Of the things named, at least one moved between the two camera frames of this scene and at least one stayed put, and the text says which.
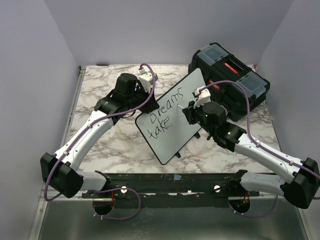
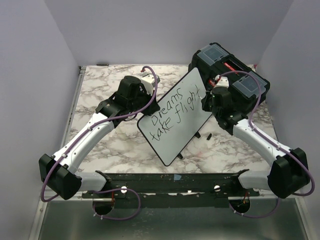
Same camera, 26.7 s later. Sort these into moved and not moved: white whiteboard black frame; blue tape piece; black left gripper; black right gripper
Moved: black right gripper
Not moved: black left gripper; blue tape piece; white whiteboard black frame
